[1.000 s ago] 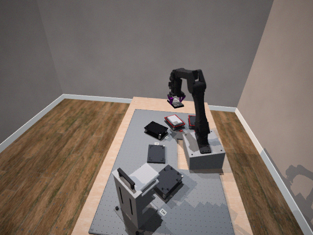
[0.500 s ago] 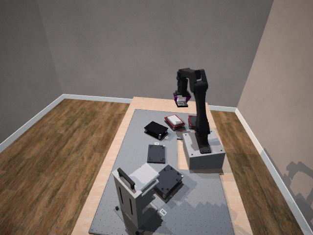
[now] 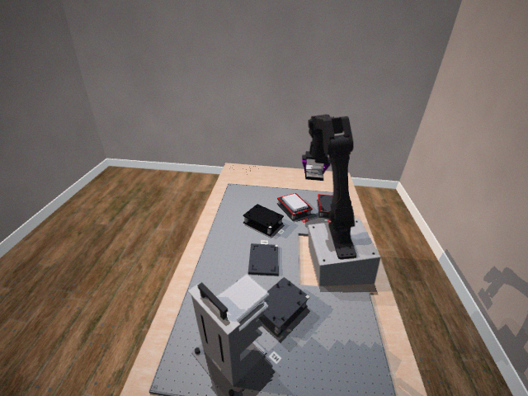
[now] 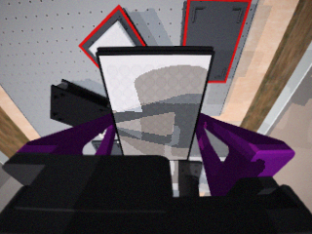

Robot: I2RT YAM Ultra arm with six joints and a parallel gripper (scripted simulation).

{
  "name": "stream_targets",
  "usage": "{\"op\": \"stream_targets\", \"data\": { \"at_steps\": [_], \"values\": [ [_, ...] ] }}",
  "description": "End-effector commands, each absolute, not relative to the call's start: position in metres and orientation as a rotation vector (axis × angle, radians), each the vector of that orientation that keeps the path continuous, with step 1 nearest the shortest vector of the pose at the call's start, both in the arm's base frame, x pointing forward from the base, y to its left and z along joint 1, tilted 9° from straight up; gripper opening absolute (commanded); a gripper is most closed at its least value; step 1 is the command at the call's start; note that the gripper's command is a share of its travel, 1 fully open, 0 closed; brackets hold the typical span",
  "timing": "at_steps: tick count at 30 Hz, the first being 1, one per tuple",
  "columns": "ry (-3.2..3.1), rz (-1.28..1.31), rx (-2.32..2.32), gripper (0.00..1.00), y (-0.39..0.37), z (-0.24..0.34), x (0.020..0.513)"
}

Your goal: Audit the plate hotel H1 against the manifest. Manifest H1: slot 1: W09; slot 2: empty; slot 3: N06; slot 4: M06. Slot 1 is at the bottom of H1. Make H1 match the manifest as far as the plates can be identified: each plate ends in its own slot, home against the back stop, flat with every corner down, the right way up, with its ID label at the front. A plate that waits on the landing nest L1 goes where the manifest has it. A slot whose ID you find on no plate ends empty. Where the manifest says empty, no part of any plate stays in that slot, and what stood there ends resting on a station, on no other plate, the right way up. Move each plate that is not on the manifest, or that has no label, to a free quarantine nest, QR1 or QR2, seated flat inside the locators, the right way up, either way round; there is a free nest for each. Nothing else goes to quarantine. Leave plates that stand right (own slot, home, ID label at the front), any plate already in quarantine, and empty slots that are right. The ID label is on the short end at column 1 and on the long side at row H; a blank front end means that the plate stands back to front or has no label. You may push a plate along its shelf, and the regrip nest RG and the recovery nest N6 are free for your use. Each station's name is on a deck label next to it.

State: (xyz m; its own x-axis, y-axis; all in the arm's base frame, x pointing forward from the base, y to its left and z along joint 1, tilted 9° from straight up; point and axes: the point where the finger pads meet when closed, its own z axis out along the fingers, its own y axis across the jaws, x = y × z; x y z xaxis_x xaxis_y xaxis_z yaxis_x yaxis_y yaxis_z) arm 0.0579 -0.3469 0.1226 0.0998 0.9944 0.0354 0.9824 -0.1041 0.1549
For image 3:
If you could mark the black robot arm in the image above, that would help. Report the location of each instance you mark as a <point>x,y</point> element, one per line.
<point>341,208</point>

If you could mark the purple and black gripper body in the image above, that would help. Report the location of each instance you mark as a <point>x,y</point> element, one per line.
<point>317,154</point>

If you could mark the white multi-well plate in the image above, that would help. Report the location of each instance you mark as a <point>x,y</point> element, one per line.
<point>242,296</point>

